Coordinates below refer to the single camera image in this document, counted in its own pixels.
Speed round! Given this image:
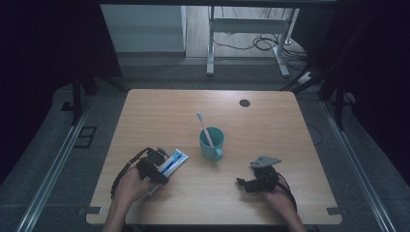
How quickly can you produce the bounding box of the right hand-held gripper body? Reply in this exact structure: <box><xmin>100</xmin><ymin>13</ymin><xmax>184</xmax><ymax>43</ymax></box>
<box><xmin>249</xmin><ymin>155</ymin><xmax>282</xmax><ymax>193</ymax></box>

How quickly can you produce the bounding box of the teal cup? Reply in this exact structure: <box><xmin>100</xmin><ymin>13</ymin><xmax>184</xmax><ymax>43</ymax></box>
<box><xmin>198</xmin><ymin>126</ymin><xmax>225</xmax><ymax>161</ymax></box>

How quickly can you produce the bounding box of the white desk frame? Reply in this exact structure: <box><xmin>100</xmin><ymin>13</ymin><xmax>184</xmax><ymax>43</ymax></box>
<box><xmin>206</xmin><ymin>6</ymin><xmax>301</xmax><ymax>78</ymax></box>

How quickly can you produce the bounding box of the person's right hand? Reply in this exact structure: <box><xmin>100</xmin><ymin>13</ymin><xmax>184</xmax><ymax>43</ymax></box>
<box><xmin>260</xmin><ymin>183</ymin><xmax>298</xmax><ymax>218</ymax></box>

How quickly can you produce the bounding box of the white cabinet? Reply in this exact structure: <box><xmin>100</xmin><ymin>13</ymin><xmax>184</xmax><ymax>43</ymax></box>
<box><xmin>99</xmin><ymin>4</ymin><xmax>188</xmax><ymax>54</ymax></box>

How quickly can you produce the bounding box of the black metal stand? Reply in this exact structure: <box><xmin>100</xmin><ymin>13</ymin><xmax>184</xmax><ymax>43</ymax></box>
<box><xmin>279</xmin><ymin>62</ymin><xmax>346</xmax><ymax>131</ymax></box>
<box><xmin>71</xmin><ymin>66</ymin><xmax>130</xmax><ymax>128</ymax></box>

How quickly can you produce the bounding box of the metal floor rail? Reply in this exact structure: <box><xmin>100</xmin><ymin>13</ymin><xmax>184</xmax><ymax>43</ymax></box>
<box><xmin>321</xmin><ymin>100</ymin><xmax>398</xmax><ymax>232</ymax></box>
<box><xmin>15</xmin><ymin>96</ymin><xmax>95</xmax><ymax>232</ymax></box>

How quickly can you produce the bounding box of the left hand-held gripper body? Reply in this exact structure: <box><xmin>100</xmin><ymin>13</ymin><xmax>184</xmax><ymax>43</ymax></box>
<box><xmin>135</xmin><ymin>147</ymin><xmax>169</xmax><ymax>182</ymax></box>

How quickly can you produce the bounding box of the thin black floor cable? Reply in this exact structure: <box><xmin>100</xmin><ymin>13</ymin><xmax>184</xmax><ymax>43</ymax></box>
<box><xmin>306</xmin><ymin>122</ymin><xmax>324</xmax><ymax>147</ymax></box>

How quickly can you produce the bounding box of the white and blue toothpaste tube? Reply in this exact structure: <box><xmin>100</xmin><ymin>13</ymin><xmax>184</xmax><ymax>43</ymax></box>
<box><xmin>143</xmin><ymin>148</ymin><xmax>190</xmax><ymax>198</ymax></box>

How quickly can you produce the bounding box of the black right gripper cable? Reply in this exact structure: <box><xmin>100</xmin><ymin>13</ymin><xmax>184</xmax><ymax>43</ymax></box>
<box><xmin>276</xmin><ymin>172</ymin><xmax>298</xmax><ymax>214</ymax></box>

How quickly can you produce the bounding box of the person's left hand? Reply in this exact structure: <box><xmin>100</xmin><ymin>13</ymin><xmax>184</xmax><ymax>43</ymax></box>
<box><xmin>112</xmin><ymin>165</ymin><xmax>157</xmax><ymax>211</ymax></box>

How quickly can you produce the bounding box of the white power strip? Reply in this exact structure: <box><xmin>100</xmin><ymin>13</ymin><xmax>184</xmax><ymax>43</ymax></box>
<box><xmin>297</xmin><ymin>71</ymin><xmax>315</xmax><ymax>86</ymax></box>

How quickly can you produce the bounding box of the black floor cable bundle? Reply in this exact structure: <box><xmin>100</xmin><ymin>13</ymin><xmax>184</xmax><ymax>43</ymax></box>
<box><xmin>212</xmin><ymin>6</ymin><xmax>311</xmax><ymax>71</ymax></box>

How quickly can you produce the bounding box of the dark curtain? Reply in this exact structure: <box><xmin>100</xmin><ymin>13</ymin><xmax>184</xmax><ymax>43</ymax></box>
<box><xmin>0</xmin><ymin>0</ymin><xmax>123</xmax><ymax>186</ymax></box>
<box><xmin>317</xmin><ymin>0</ymin><xmax>410</xmax><ymax>178</ymax></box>

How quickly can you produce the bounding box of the pink toothbrush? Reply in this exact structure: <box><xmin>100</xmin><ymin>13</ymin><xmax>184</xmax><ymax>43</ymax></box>
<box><xmin>196</xmin><ymin>111</ymin><xmax>215</xmax><ymax>148</ymax></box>

